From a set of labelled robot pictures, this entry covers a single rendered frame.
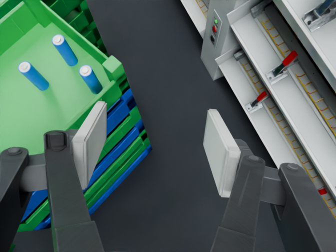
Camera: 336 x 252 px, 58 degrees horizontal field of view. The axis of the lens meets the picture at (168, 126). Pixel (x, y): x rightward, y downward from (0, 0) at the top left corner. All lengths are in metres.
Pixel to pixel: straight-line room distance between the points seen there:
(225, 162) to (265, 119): 0.71
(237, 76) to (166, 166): 0.34
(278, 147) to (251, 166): 0.71
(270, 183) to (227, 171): 0.02
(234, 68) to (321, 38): 0.42
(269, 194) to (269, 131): 0.70
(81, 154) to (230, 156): 0.08
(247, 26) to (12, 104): 0.51
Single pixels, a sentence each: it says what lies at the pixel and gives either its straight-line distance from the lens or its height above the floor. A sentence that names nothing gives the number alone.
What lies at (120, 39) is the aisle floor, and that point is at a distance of 1.10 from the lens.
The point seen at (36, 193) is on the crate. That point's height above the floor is 0.44.
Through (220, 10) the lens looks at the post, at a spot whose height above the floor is 0.30.
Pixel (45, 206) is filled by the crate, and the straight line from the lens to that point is 0.60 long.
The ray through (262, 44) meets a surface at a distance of 0.72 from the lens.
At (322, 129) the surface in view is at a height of 0.32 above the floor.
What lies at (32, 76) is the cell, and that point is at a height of 0.53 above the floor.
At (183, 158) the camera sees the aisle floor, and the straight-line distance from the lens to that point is 0.93.
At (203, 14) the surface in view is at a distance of 0.99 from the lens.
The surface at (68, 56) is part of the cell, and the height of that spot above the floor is 0.51.
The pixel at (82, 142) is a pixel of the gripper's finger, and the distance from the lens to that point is 0.16.
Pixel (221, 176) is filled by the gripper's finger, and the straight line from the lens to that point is 0.17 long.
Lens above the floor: 0.92
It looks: 74 degrees down
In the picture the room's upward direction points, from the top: 5 degrees counter-clockwise
